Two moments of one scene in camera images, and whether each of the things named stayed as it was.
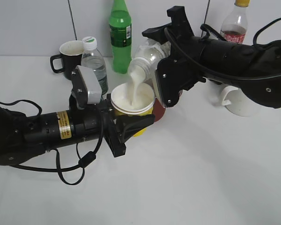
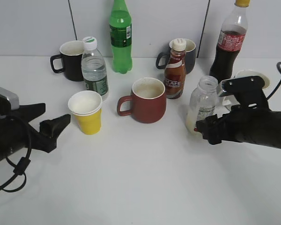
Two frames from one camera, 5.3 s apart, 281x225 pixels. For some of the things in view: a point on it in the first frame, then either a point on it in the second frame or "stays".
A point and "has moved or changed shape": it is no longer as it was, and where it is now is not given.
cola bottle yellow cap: x=234 y=26 stays
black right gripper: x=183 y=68 → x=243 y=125
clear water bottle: x=92 y=58 stays
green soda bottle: x=121 y=28 stays
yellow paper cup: x=133 y=99 has moved or changed shape
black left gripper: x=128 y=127 → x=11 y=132
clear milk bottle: x=144 y=62 → x=202 y=102
